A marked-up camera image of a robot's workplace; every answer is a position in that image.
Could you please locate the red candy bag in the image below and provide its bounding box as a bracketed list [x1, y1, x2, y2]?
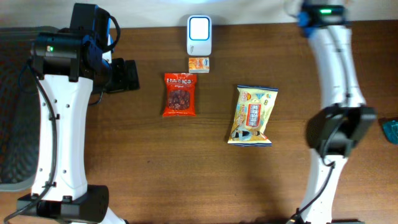
[163, 73, 197, 117]

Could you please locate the small orange tissue pack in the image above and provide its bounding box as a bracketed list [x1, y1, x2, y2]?
[188, 57, 210, 73]

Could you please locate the yellow snack bag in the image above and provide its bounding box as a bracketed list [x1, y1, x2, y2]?
[228, 85, 279, 147]

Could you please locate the blue mouthwash bottle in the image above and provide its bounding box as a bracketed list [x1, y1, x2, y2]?
[382, 120, 398, 144]

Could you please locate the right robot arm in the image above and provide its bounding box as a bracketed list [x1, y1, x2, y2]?
[288, 1, 377, 223]

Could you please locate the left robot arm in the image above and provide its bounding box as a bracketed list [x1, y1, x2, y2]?
[16, 3, 140, 223]

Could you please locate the grey plastic basket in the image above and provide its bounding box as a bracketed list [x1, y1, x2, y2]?
[1, 26, 58, 192]

